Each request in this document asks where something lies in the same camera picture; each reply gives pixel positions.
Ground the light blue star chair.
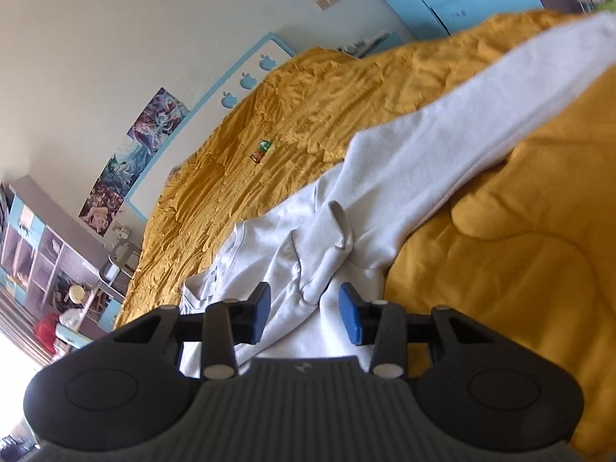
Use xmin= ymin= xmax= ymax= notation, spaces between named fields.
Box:
xmin=55 ymin=323 xmax=92 ymax=349

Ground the metal folding stool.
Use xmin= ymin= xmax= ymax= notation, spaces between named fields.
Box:
xmin=100 ymin=240 xmax=141 ymax=284

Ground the small green snack packet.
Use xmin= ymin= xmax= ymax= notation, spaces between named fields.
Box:
xmin=249 ymin=140 xmax=273 ymax=164

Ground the red bag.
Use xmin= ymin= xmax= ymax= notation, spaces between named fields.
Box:
xmin=33 ymin=313 xmax=59 ymax=356

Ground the white Nevada sweatshirt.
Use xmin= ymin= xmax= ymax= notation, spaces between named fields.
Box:
xmin=179 ymin=12 xmax=615 ymax=365

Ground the round globe lamp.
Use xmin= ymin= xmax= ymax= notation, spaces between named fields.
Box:
xmin=68 ymin=285 xmax=85 ymax=305

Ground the wall light switch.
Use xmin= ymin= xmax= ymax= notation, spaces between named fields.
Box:
xmin=314 ymin=0 xmax=339 ymax=10

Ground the mustard yellow quilt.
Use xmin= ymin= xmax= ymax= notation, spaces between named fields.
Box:
xmin=117 ymin=10 xmax=615 ymax=461

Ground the blue nightstand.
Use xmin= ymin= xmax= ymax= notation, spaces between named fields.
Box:
xmin=338 ymin=31 xmax=404 ymax=59

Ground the anime wall poster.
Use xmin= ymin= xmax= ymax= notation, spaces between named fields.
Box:
xmin=79 ymin=88 xmax=189 ymax=237

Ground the grey desk with shelves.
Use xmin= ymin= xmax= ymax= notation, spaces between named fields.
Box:
xmin=1 ymin=175 xmax=123 ymax=365

